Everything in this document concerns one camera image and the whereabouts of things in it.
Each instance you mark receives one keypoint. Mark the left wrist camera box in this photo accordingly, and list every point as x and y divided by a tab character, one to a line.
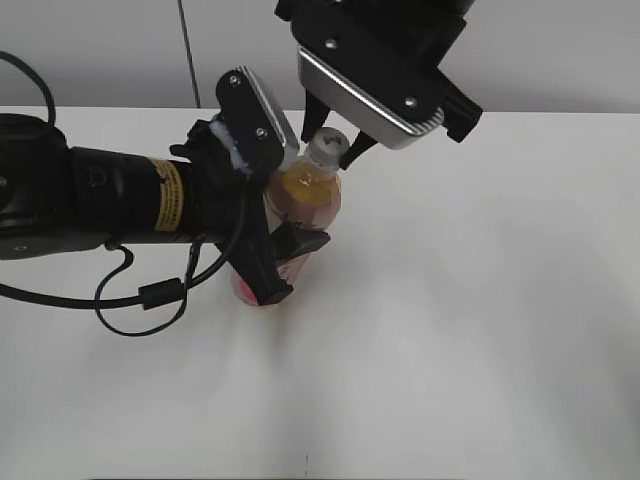
252	125

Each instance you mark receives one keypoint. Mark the white bottle cap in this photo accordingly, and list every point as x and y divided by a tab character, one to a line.
326	149

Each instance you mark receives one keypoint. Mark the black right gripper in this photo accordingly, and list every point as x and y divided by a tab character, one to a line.
390	49

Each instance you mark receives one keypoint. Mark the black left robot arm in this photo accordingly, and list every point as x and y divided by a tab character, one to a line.
60	199

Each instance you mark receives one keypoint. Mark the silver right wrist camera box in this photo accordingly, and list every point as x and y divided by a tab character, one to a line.
359	107

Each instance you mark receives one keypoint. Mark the pink peach tea bottle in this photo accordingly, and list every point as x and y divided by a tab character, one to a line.
304	195

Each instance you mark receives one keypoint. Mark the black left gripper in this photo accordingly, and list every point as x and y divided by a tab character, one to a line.
228	178

